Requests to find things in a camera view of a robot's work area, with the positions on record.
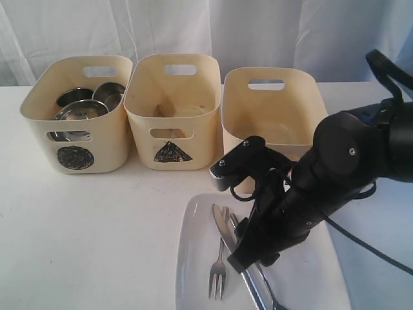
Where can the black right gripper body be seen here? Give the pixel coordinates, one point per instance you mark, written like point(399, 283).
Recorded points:
point(275, 214)

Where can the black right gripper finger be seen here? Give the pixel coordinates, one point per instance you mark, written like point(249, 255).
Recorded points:
point(253, 246)

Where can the steel table knife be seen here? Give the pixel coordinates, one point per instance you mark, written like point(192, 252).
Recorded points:
point(231, 245)

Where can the wooden chopstick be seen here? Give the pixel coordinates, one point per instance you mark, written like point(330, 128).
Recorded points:
point(177, 134)
point(164, 110)

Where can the steel mug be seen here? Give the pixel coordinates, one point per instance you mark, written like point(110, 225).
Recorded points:
point(110, 94)
point(73, 95)

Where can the stainless steel bowl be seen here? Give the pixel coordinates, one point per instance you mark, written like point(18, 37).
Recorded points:
point(78, 110)

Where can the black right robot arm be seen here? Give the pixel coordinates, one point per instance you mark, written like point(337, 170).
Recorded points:
point(351, 150)

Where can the white rectangular plate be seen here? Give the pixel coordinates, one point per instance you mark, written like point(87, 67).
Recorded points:
point(307, 276)

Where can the cream bin with square mark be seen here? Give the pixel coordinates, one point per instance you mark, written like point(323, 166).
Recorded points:
point(282, 105)

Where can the cream bin with triangle mark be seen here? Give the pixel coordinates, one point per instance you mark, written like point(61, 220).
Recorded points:
point(192, 84)

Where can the white backdrop curtain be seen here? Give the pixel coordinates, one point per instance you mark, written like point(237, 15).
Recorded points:
point(328, 39)

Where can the cream bin with circle mark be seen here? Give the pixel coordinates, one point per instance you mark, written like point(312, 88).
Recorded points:
point(85, 146)

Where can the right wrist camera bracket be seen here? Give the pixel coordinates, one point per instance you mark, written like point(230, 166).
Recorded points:
point(251, 158)

